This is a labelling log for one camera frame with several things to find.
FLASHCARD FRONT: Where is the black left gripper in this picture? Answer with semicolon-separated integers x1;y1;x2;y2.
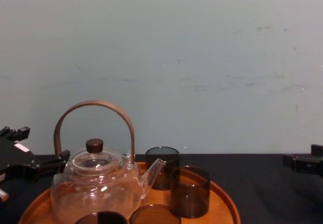
0;126;71;185

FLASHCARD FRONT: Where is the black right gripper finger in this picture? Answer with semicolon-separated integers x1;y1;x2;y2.
310;144;323;157
282;153;323;177

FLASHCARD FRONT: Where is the round wooden tray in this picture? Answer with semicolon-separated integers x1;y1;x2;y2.
17;161;240;224

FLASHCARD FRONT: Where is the black table cloth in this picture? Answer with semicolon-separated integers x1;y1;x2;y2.
0;153;323;224

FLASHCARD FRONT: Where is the glass lid with wooden knob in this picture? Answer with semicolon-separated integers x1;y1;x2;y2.
67;138;128;175

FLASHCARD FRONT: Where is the smoky brown glass cup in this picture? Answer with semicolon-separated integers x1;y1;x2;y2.
169;165;211;219
129;204;182;224
74;210;128;224
145;146;181;191

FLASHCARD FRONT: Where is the glass teapot with wooden handle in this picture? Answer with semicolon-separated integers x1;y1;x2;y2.
50;99;166;224

